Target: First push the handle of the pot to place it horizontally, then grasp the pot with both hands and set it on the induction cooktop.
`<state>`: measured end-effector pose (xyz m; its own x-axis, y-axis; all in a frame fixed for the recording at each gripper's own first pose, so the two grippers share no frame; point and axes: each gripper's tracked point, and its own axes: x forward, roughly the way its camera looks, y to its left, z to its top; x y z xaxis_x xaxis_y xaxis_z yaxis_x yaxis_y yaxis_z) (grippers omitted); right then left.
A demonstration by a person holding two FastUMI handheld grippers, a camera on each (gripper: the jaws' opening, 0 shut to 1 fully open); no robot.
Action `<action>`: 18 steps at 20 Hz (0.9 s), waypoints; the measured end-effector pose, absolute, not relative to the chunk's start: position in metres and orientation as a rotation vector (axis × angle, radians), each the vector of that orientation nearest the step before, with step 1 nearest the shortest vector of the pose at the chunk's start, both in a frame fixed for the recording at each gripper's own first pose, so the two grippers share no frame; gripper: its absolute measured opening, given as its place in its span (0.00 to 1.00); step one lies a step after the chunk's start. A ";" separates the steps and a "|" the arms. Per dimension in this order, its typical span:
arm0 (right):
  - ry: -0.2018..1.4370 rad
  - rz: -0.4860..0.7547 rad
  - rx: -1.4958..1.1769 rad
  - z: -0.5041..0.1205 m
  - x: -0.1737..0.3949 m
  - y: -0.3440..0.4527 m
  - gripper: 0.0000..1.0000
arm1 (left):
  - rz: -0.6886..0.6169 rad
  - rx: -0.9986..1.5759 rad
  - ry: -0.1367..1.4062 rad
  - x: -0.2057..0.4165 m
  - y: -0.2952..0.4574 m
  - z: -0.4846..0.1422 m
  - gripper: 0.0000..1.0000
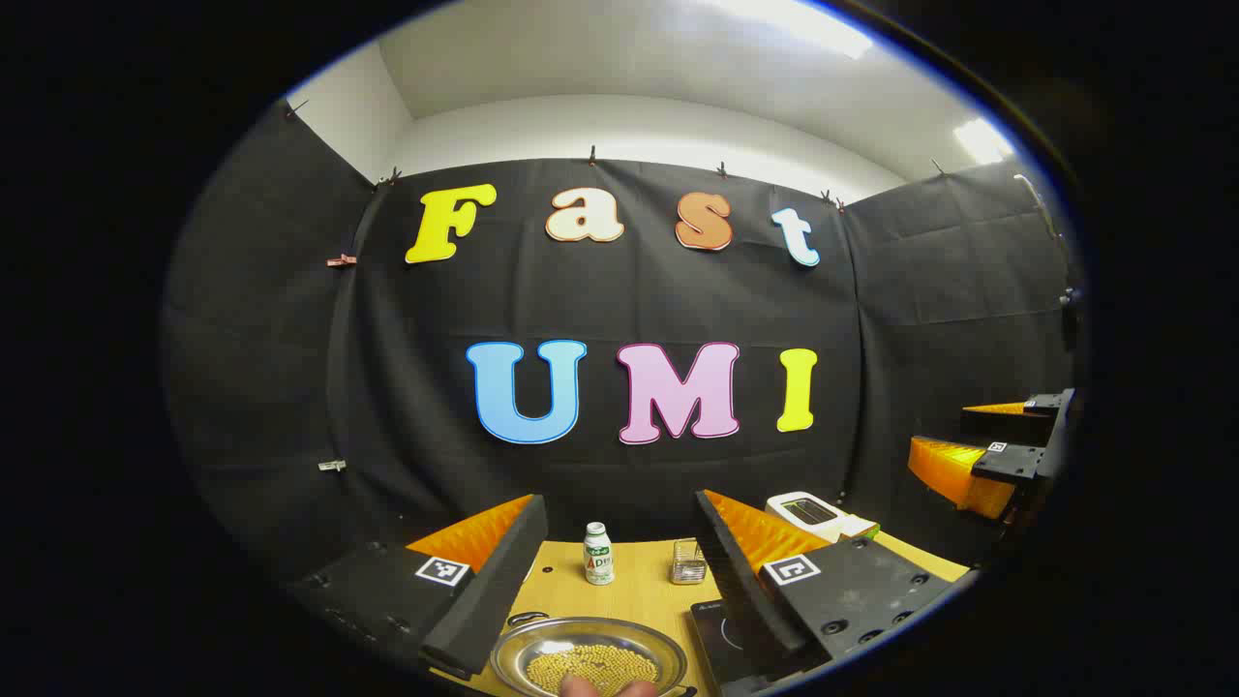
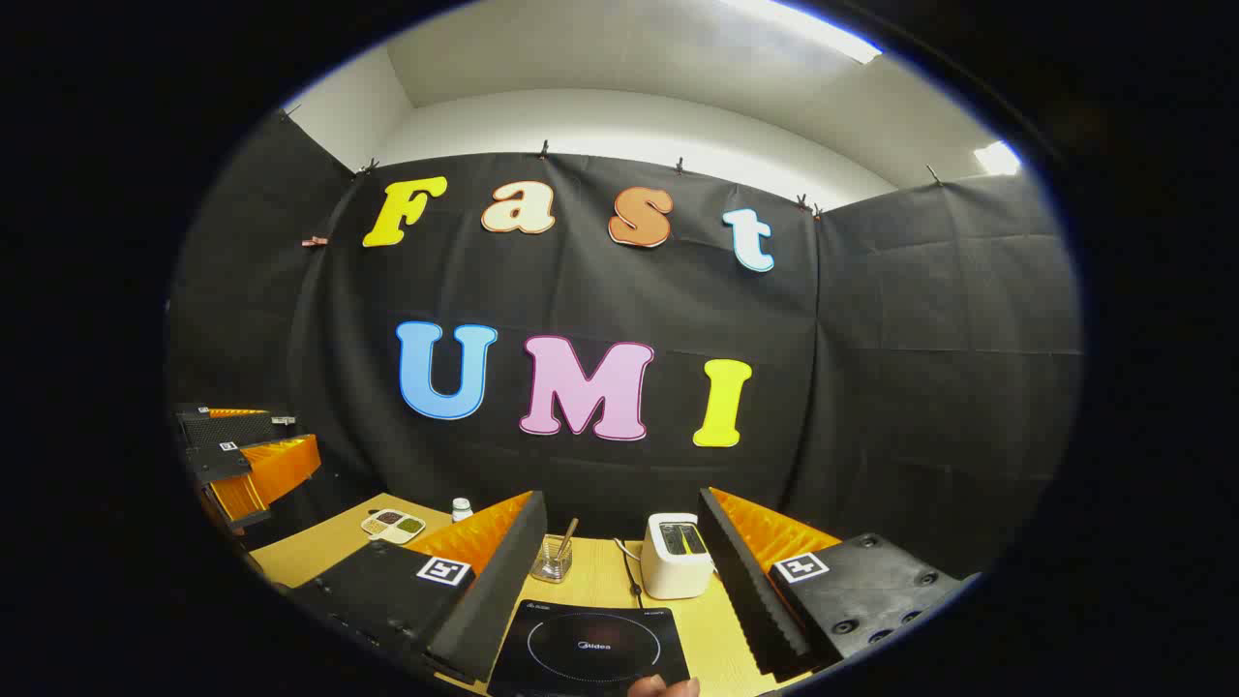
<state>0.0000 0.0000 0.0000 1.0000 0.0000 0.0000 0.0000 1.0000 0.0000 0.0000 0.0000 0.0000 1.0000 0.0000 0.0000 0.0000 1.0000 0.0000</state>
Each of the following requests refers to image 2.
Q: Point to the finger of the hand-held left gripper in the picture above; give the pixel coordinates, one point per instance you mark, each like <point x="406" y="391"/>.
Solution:
<point x="232" y="431"/>
<point x="221" y="463"/>

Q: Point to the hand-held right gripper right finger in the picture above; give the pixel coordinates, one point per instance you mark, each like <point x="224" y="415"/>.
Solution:
<point x="740" y="590"/>

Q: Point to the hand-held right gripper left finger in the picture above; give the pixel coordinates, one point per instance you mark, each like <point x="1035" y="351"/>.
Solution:
<point x="494" y="590"/>

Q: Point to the black induction cooktop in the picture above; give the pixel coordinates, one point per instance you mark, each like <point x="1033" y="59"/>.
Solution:
<point x="590" y="644"/>

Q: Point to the white toaster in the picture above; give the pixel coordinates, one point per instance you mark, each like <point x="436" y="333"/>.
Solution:
<point x="678" y="566"/>

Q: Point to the white drink bottle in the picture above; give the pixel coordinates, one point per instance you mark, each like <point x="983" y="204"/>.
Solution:
<point x="462" y="506"/>

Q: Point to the white divided bean dish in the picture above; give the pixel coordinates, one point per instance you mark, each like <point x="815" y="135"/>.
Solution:
<point x="392" y="525"/>

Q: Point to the black backdrop cloth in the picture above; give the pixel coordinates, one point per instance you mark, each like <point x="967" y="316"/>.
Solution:
<point x="871" y="368"/>

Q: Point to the small ceiling light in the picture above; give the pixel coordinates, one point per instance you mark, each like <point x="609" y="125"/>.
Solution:
<point x="998" y="158"/>

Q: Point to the long ceiling light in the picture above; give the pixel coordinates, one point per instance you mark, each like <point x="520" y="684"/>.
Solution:
<point x="813" y="27"/>

